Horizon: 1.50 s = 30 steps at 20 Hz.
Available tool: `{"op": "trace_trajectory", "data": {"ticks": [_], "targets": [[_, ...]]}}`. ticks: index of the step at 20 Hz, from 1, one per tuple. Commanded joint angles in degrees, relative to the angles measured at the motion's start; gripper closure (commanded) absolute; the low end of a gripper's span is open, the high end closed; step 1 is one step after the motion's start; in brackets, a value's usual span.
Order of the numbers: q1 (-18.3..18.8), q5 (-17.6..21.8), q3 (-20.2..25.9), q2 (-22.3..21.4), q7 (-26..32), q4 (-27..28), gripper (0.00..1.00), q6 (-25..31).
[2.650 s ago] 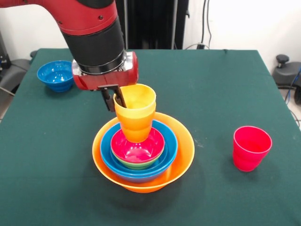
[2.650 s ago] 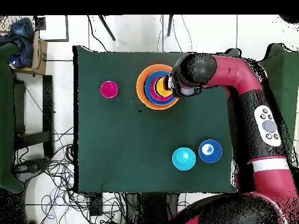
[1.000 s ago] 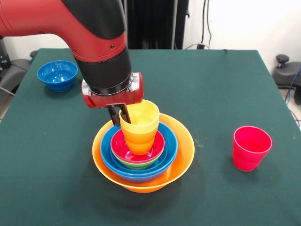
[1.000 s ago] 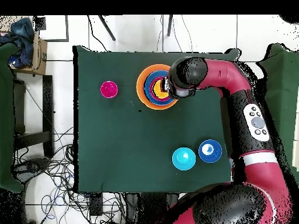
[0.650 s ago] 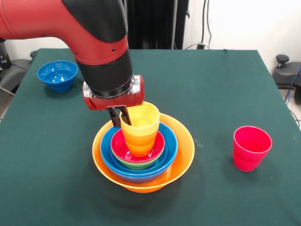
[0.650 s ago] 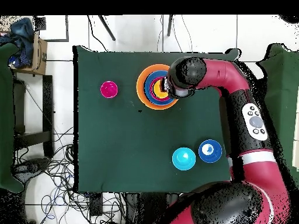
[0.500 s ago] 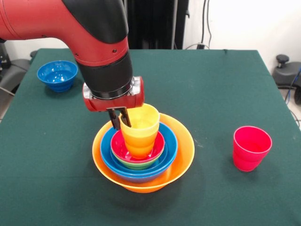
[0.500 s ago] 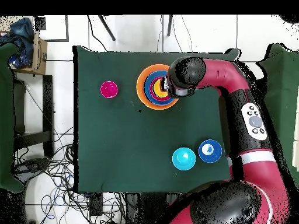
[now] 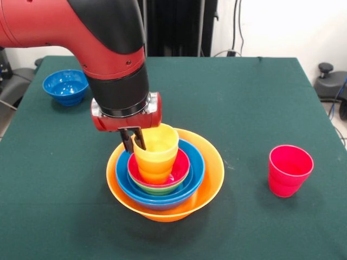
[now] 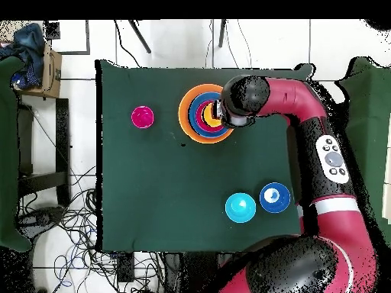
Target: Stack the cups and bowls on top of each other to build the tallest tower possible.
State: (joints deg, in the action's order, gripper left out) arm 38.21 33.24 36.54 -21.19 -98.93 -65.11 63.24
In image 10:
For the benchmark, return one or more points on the small red bowl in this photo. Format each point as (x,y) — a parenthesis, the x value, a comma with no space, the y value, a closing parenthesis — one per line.
(198,117)

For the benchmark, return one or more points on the dark green table cloth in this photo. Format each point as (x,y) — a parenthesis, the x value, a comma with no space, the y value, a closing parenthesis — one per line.
(137,219)

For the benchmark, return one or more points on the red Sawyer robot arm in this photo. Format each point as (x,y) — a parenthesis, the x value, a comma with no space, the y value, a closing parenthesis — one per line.
(293,97)

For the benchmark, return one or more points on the large blue bowl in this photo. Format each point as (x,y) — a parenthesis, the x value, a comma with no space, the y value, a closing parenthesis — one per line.
(191,117)

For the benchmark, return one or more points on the black stool frame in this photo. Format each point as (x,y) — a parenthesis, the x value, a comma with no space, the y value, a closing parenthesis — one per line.
(62,137)

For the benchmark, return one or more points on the shallow blue ribbed bowl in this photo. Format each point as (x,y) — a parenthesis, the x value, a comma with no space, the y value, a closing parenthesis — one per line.
(210,134)

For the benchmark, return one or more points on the blue cloth bundle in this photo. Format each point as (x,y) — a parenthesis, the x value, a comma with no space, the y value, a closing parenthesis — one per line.
(29,45)

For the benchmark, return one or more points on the black tripod leg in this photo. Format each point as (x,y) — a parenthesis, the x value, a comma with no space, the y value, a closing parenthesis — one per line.
(140,36)
(222,33)

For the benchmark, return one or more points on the large orange bowl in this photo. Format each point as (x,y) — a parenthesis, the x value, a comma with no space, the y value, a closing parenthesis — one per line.
(182,122)

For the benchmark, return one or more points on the cardboard box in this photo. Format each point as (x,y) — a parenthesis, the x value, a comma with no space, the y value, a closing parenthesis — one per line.
(50,76)

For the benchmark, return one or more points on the green cloth covered table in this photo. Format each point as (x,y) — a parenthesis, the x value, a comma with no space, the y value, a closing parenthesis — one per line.
(7,152)
(372,122)

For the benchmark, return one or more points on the small light blue bowl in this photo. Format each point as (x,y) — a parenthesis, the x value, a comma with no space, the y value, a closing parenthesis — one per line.
(240,208)

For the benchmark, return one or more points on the red plastic cup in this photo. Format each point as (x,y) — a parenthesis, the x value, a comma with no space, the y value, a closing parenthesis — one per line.
(142,117)

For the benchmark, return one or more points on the small dark blue bowl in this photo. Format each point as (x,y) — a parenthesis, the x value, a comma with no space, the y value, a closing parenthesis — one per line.
(275,203)

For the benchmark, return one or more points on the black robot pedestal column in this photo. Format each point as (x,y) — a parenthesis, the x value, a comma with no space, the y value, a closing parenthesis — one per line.
(189,271)

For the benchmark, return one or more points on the yellow plastic cup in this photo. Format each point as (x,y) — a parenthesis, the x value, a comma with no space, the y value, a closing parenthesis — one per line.
(209,117)

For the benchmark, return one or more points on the grey pedestal foot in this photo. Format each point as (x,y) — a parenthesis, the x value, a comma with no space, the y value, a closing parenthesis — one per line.
(39,218)

